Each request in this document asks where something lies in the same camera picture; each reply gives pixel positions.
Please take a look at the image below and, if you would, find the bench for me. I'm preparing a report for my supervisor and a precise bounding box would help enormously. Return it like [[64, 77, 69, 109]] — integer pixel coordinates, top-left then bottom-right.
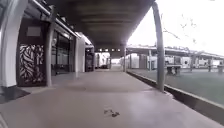
[[165, 63, 183, 76]]

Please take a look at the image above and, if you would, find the grey canopy pole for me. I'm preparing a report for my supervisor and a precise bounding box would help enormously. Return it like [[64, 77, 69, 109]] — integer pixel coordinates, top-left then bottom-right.
[[151, 1, 166, 94], [122, 44, 128, 73]]

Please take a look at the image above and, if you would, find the dark canopy roof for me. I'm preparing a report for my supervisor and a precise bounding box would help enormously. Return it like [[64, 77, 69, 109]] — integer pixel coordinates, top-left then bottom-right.
[[42, 0, 158, 55]]

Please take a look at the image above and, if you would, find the building with grey columns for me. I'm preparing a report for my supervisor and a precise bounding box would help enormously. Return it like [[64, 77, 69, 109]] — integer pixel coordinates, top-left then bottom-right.
[[0, 0, 96, 102]]

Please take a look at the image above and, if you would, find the dark patterned sign panel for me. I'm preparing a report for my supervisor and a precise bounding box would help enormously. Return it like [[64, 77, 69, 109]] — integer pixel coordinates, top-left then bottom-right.
[[16, 19, 48, 88]]

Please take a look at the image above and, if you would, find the grey paved yard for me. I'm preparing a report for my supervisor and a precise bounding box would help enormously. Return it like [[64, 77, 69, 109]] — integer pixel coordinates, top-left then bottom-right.
[[127, 67, 224, 108]]

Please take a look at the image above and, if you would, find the brownish concrete walkway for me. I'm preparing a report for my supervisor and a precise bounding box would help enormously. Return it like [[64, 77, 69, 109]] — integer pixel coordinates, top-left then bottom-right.
[[0, 68, 224, 128]]

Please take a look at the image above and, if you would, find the concrete kerb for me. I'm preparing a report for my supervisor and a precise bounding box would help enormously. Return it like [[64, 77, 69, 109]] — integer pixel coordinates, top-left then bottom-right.
[[126, 69, 224, 126]]

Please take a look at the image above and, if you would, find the white building with covered walkway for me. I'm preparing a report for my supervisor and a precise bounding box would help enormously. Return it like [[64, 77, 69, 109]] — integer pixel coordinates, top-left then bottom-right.
[[119, 44, 224, 72]]

